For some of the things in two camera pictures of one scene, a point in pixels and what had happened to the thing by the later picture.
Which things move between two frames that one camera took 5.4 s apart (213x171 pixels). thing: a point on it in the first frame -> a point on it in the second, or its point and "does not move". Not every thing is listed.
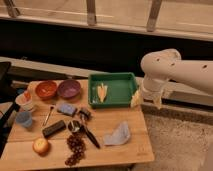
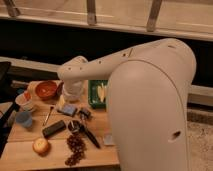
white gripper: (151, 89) -> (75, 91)
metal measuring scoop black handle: (76, 126) does not move
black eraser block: (53, 128) does not move
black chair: (8, 104) does not move
